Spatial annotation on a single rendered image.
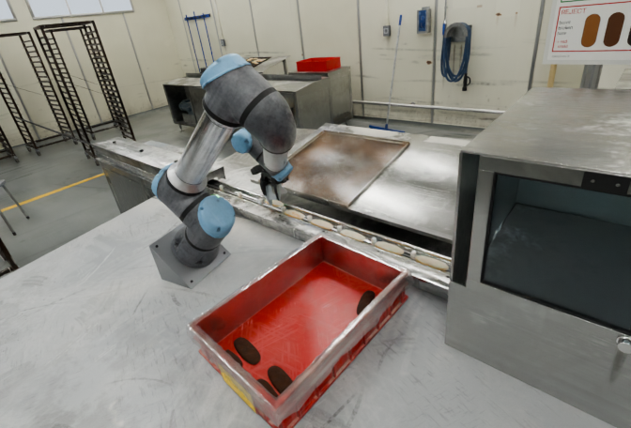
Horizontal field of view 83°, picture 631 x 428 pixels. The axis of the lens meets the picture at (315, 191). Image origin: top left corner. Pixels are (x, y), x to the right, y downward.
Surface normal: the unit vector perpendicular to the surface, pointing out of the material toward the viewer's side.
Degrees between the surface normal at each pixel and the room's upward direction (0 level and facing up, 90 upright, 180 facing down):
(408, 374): 0
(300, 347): 0
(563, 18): 90
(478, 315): 90
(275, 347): 0
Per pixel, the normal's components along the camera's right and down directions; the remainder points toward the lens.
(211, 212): 0.62, -0.46
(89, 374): -0.11, -0.89
